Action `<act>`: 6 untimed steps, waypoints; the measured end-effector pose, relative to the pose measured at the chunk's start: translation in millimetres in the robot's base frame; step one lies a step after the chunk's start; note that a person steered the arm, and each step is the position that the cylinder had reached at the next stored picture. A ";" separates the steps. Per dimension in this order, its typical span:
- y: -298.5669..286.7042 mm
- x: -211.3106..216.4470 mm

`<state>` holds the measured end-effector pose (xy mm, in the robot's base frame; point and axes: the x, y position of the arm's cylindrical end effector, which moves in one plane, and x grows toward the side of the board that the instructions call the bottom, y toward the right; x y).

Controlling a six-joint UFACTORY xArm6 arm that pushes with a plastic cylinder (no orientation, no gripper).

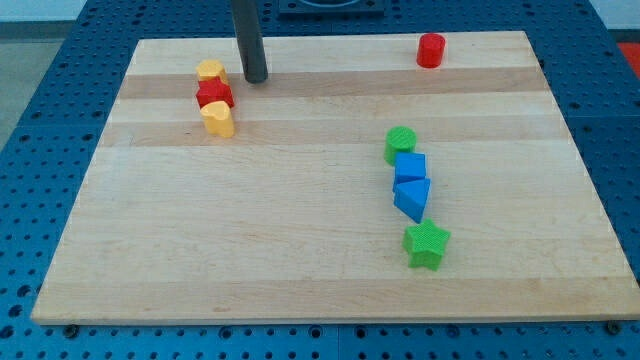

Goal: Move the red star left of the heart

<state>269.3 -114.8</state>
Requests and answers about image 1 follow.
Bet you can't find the yellow hexagon block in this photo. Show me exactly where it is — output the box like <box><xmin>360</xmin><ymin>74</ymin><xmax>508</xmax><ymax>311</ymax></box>
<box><xmin>196</xmin><ymin>59</ymin><xmax>229</xmax><ymax>84</ymax></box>

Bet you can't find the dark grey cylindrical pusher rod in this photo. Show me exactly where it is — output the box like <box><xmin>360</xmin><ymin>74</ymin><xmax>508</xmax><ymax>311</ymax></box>
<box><xmin>230</xmin><ymin>0</ymin><xmax>268</xmax><ymax>84</ymax></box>

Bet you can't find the yellow heart block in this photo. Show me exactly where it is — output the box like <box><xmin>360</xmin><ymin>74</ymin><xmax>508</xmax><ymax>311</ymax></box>
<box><xmin>200</xmin><ymin>101</ymin><xmax>235</xmax><ymax>138</ymax></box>

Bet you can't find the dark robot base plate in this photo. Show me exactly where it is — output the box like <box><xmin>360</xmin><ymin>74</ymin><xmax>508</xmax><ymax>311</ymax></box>
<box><xmin>275</xmin><ymin>0</ymin><xmax>387</xmax><ymax>18</ymax></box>

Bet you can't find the green cylinder block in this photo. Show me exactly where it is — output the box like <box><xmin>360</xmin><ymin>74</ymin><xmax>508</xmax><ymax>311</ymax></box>
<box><xmin>383</xmin><ymin>126</ymin><xmax>417</xmax><ymax>166</ymax></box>

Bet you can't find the light wooden board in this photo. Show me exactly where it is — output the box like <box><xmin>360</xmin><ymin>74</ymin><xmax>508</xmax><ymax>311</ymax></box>
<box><xmin>32</xmin><ymin>31</ymin><xmax>639</xmax><ymax>325</ymax></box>

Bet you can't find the blue triangle block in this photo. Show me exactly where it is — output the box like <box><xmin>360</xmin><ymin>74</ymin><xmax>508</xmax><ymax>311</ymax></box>
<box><xmin>394</xmin><ymin>178</ymin><xmax>431</xmax><ymax>223</ymax></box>

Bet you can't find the red cylinder block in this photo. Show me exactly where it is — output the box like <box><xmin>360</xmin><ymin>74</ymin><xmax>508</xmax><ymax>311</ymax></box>
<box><xmin>416</xmin><ymin>33</ymin><xmax>446</xmax><ymax>68</ymax></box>

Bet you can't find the green star block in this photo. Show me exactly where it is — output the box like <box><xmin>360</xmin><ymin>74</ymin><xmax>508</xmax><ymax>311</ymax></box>
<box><xmin>402</xmin><ymin>219</ymin><xmax>451</xmax><ymax>271</ymax></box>

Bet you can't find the red star block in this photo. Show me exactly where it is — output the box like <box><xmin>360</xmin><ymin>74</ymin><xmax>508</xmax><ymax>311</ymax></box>
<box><xmin>196</xmin><ymin>77</ymin><xmax>235</xmax><ymax>108</ymax></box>

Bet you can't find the blue cube block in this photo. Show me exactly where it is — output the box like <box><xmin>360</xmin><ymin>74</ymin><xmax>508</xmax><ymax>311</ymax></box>
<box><xmin>393</xmin><ymin>152</ymin><xmax>427</xmax><ymax>188</ymax></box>

